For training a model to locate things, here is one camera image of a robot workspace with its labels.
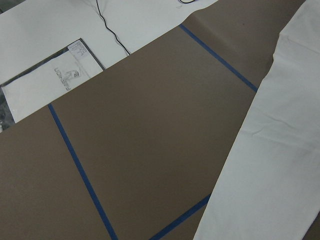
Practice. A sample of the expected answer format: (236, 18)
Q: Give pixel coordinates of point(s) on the white long-sleeve printed shirt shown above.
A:
(269, 186)

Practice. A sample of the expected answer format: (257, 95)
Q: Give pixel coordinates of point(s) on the brown paper table mat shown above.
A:
(133, 153)

